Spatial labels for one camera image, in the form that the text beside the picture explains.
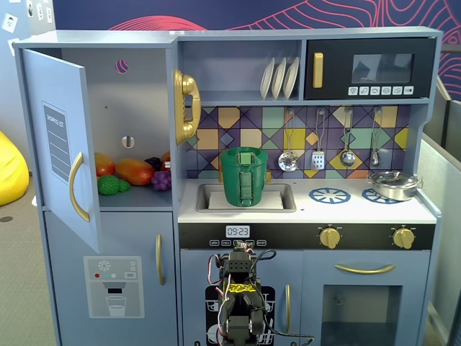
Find blue cupboard door shopping list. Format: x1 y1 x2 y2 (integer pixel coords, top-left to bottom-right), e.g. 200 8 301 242
20 48 102 254

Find blue freezer door ice dispenser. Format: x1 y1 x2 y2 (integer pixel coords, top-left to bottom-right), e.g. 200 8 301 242
43 211 177 346

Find red orange toy mango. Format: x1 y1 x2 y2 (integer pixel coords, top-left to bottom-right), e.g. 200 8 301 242
94 151 116 177

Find gold oven handle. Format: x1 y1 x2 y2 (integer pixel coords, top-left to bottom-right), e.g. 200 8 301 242
334 263 396 275

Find gold freezer door handle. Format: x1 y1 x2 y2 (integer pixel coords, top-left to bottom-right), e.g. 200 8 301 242
155 233 166 286

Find long orange toy papaya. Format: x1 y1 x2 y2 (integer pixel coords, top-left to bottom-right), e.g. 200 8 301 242
115 157 156 187

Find gold cupboard door handle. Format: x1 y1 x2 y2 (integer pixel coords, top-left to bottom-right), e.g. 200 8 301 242
68 151 91 223

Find purple toy grapes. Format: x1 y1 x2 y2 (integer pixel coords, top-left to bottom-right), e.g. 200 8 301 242
151 169 172 192

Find gold microwave handle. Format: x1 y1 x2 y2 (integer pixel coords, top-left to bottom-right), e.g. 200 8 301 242
312 52 324 89

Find gold stove knob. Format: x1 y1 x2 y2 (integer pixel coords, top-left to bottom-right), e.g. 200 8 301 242
391 226 416 249
318 226 342 249

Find steel pot lid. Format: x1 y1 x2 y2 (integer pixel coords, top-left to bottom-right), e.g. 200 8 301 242
370 170 419 187

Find black toy microwave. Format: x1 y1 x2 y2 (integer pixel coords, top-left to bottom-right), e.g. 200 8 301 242
304 37 437 101

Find steel serving spoon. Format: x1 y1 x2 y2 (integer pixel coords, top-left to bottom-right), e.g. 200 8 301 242
370 106 383 167

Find blue wooden toy kitchen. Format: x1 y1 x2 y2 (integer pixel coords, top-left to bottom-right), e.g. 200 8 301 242
12 25 444 346

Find grey office partition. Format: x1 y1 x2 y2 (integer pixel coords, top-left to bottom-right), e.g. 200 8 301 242
428 77 461 156
418 130 461 346

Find black camera cable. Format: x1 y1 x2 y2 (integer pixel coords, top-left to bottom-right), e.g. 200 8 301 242
251 248 316 346

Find steel skimmer spoon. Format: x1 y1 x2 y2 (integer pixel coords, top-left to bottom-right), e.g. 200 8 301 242
277 109 300 172

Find green printed container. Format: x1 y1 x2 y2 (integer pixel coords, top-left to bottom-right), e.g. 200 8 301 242
220 158 270 208

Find grey sink basin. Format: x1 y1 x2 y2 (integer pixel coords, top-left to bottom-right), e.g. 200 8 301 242
196 182 297 213

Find green toy vegetable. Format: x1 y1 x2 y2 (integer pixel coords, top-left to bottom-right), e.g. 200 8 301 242
97 174 133 196

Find oven door with handle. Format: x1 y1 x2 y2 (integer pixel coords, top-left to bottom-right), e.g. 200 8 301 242
303 251 431 346

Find yellow bean bag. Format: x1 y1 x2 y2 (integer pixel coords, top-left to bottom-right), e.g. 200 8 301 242
0 130 30 207

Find steel cooking pot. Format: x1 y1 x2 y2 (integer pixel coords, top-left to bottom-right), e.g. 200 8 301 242
367 176 423 202

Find gold toy telephone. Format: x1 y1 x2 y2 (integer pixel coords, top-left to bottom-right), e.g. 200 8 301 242
171 68 202 146

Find steel ladle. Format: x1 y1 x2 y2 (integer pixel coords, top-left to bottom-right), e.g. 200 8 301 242
340 107 357 167

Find white toy plate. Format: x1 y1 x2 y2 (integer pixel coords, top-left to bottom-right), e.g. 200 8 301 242
270 56 288 101
282 56 300 100
259 57 276 101

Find gold dishwasher door handle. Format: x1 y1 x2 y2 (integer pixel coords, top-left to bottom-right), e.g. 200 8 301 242
284 284 292 334

